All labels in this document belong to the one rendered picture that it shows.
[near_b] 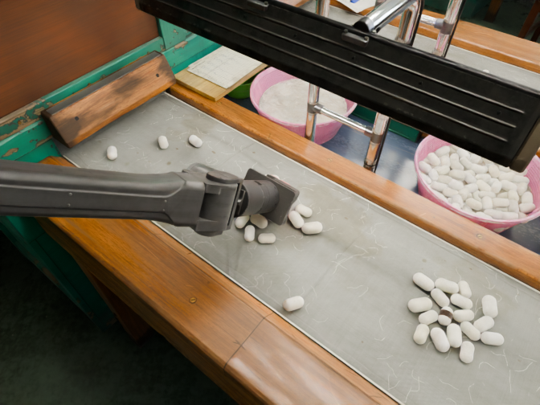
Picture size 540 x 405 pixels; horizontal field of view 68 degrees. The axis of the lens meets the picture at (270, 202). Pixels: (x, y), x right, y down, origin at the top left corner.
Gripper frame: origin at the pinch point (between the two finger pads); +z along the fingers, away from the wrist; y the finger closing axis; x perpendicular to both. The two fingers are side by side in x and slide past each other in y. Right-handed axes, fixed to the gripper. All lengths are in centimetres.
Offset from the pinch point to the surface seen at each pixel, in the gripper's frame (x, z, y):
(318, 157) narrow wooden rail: -8.4, 8.6, 0.3
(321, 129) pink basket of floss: -13.3, 17.7, 5.9
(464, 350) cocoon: 5.8, -6.6, -38.5
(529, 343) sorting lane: 1.7, 0.5, -46.4
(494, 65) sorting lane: -47, 58, -18
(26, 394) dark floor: 98, 2, 53
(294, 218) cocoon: 2.4, -3.2, -4.7
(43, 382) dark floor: 95, 6, 52
